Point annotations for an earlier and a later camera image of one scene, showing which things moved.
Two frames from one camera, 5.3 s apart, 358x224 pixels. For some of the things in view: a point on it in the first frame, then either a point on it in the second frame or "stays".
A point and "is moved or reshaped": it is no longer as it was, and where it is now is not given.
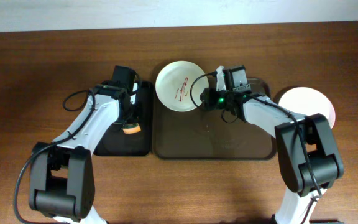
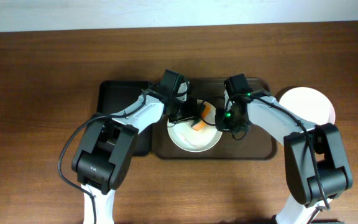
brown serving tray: (200, 134) stays
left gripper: (129, 121) → (183, 111)
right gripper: (207, 97) → (229, 122)
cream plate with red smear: (173, 83) → (184, 136)
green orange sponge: (131, 128) is moved or reshaped
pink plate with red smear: (307, 101) stays
